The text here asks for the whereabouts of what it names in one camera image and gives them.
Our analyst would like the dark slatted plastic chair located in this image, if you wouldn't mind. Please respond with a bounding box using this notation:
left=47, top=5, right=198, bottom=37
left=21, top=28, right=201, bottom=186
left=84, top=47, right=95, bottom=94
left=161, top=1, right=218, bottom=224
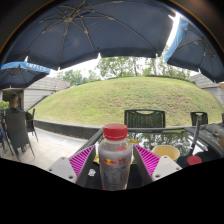
left=190, top=111, right=209, bottom=127
left=123, top=108, right=167, bottom=129

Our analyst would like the navy umbrella with blue trim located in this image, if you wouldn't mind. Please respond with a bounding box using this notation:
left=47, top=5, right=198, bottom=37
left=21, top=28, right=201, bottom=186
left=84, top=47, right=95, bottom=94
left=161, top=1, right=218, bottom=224
left=163, top=15, right=224, bottom=84

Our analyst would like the dark wicker chair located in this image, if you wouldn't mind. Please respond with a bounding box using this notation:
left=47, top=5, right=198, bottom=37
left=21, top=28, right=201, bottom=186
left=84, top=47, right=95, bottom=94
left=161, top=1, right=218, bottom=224
left=25, top=108, right=40, bottom=142
left=3, top=110, right=36, bottom=158

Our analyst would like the blue lettered patio umbrella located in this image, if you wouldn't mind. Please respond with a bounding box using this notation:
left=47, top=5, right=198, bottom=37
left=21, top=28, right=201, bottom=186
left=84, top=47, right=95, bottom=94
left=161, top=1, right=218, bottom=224
left=0, top=60, right=52, bottom=90

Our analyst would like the large navy patio umbrella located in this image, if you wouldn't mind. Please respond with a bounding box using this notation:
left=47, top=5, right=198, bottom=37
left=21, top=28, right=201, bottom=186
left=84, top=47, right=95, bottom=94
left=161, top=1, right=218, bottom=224
left=0, top=0, right=178, bottom=72

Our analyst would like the grey building with sloped roof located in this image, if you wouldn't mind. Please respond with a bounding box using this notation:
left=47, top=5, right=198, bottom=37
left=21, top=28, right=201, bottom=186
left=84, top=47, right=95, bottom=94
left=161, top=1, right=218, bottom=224
left=1, top=76, right=71, bottom=112

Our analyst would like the dark wicker glass-top table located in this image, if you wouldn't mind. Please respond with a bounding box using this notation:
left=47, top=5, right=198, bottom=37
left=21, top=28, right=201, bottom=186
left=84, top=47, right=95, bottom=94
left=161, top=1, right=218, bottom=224
left=185, top=122, right=224, bottom=158

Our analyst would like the clear red-capped drink bottle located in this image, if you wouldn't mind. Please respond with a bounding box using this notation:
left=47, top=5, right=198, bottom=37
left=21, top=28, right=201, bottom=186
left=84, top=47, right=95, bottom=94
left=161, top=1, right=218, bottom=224
left=98, top=123, right=133, bottom=192

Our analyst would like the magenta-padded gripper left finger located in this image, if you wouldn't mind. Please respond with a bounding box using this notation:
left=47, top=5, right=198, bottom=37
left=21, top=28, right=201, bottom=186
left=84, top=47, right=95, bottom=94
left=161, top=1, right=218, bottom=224
left=47, top=144, right=100, bottom=188

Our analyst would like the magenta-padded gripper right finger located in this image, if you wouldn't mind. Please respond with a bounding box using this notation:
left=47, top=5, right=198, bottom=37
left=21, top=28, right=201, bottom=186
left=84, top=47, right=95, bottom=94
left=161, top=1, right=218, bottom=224
left=132, top=143, right=183, bottom=188

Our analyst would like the cream yellow cup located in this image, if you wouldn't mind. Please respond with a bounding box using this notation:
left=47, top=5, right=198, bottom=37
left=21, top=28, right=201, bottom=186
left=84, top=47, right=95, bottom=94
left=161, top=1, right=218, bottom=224
left=151, top=144, right=181, bottom=163

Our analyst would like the flat round red coaster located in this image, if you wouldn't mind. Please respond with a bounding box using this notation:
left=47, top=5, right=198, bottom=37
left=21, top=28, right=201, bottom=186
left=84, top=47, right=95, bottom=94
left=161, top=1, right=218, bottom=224
left=186, top=154, right=203, bottom=167

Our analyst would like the grey stone building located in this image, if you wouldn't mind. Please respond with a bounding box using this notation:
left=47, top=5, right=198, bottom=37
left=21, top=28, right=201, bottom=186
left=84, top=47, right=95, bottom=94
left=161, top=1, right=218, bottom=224
left=189, top=72, right=224, bottom=108

